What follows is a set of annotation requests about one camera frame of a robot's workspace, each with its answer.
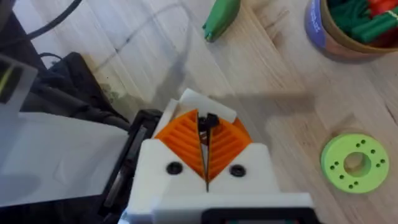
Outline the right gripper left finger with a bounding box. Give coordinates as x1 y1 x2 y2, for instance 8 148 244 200
126 109 208 216

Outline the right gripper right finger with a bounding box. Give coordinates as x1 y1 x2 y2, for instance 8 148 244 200
198 113 281 196

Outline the tub of toys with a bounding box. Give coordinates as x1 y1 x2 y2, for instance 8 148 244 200
303 0 398 59

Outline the black rail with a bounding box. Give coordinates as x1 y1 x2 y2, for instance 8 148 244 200
98 108 163 219

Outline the green disc with holes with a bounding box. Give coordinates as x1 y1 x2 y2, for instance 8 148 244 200
320 133 390 194

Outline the green toy vegetable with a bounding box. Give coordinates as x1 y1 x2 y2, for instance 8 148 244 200
201 0 242 43

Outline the black cable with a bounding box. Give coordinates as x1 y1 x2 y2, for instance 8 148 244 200
26 0 83 40

